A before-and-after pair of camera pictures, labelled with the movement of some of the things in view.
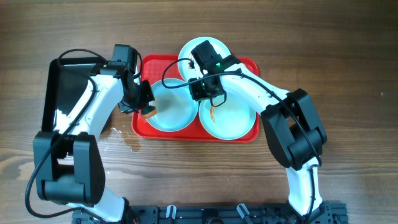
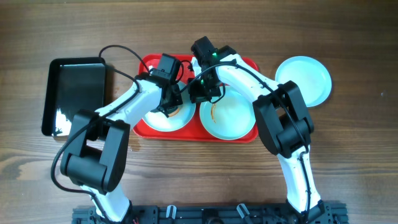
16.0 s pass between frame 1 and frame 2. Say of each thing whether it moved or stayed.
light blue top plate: moved
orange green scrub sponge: moved
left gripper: moved
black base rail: stayed
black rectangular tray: stayed
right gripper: stayed
